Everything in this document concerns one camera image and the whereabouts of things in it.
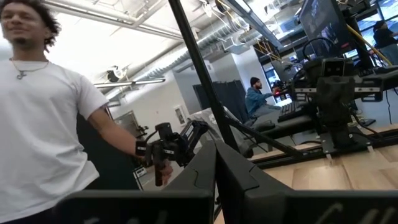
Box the white framed wall sign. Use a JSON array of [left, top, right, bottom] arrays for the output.
[[173, 105, 188, 126]]

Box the black keyboard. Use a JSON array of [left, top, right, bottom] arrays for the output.
[[277, 100, 308, 123]]

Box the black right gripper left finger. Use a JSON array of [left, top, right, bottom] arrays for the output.
[[55, 141, 218, 224]]

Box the black frame upright post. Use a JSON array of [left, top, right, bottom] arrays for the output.
[[169, 0, 303, 158]]

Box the white plastic-wrapped bundle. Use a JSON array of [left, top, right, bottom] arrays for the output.
[[190, 106, 244, 147]]

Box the person's hand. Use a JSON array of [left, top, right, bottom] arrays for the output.
[[152, 156, 174, 187]]

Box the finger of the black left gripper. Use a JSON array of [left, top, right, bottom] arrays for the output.
[[317, 76, 336, 108], [335, 76, 356, 108]]

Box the dark folding partition screen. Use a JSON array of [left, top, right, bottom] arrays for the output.
[[192, 80, 250, 124]]

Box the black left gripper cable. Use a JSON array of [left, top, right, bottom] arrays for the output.
[[302, 37, 339, 63]]

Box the black hand-held gripper device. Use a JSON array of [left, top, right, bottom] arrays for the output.
[[134, 119, 210, 188]]

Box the hanging linear ceiling light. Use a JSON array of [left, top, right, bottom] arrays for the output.
[[92, 77, 167, 90]]

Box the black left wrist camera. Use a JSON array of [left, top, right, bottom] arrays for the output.
[[321, 58, 346, 77]]

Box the ribbed silver ventilation duct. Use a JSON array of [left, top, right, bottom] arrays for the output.
[[136, 17, 247, 82]]

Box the yellow cable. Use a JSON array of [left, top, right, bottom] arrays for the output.
[[346, 22, 393, 67]]

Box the person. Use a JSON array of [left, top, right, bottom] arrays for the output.
[[0, 0, 149, 224], [244, 76, 283, 119], [372, 19, 398, 67]]

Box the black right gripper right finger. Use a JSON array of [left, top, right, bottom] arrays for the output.
[[216, 142, 398, 224]]

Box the black computer monitor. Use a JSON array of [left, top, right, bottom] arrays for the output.
[[297, 0, 356, 59]]

